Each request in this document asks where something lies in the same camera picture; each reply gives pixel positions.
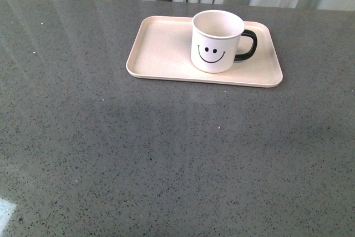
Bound white smiley mug black handle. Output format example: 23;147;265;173
190;10;258;73

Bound beige rectangular tray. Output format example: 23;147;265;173
126;16;283;88

